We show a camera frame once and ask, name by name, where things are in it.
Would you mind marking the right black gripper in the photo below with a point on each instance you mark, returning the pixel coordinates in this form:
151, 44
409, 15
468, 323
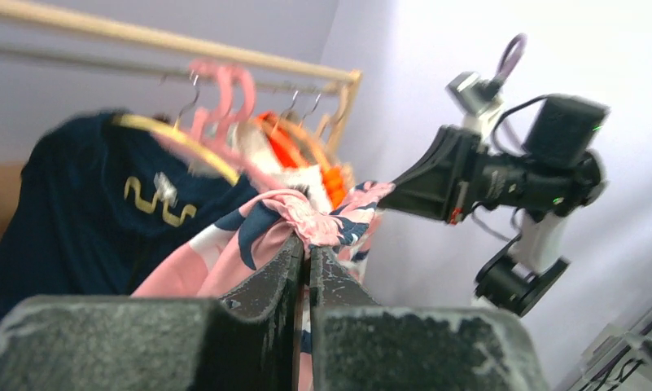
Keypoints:
457, 172

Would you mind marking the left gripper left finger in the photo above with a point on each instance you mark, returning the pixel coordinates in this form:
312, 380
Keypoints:
246, 339

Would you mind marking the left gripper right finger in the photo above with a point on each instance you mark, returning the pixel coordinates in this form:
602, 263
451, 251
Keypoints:
359, 344

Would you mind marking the pink patterned shorts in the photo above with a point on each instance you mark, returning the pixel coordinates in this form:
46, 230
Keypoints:
232, 249

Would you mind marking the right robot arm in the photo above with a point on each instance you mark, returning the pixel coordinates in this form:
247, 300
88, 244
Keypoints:
557, 173

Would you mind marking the orange shorts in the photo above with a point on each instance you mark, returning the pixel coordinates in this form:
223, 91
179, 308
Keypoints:
298, 148

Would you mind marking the pink plastic hanger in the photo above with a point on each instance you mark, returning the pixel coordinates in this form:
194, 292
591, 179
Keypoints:
210, 129
248, 87

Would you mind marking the yellow hanger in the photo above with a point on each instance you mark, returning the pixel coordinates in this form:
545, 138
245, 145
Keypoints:
183, 140

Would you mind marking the white garment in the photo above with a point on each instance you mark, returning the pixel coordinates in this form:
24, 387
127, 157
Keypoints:
251, 142

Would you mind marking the navy blue garment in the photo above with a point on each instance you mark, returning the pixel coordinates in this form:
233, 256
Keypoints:
100, 207

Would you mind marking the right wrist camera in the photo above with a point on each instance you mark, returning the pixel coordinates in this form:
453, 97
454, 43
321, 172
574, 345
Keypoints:
481, 101

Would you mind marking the wooden clothes rack frame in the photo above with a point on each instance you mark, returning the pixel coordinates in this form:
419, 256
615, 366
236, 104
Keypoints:
69, 21

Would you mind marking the aluminium frame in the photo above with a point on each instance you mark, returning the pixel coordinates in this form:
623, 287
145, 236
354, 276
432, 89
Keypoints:
620, 358

